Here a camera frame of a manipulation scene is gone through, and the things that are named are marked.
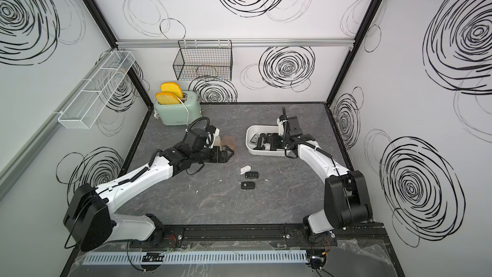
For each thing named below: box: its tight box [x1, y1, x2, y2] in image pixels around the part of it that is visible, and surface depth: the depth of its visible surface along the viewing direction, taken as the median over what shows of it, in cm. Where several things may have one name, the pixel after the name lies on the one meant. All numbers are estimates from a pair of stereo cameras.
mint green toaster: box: [153, 91, 203, 126], surface depth 101 cm
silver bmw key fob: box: [249, 132, 261, 146], surface depth 104 cm
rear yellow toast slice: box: [160, 82, 184, 99], surface depth 101 cm
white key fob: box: [240, 165, 252, 175], surface depth 93 cm
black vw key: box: [240, 181, 256, 190], surface depth 88 cm
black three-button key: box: [244, 171, 259, 180], surface depth 91 cm
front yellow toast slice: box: [155, 92, 181, 105], surface depth 98 cm
